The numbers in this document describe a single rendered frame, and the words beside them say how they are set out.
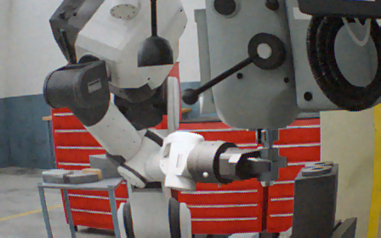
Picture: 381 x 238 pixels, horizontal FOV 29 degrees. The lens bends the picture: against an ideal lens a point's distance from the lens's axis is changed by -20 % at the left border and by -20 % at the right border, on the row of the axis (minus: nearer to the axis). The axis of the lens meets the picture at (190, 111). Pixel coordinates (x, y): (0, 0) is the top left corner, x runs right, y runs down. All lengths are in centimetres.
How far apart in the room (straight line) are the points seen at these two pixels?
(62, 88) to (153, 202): 52
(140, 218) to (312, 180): 54
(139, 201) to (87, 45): 52
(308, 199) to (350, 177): 143
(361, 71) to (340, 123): 192
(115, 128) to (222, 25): 50
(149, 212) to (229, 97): 75
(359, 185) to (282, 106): 186
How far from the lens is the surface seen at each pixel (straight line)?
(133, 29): 200
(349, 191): 348
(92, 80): 195
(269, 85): 162
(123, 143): 207
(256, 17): 163
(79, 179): 471
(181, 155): 186
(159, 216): 233
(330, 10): 130
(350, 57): 155
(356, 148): 345
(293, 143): 646
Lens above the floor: 144
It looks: 3 degrees down
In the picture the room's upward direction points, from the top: 4 degrees counter-clockwise
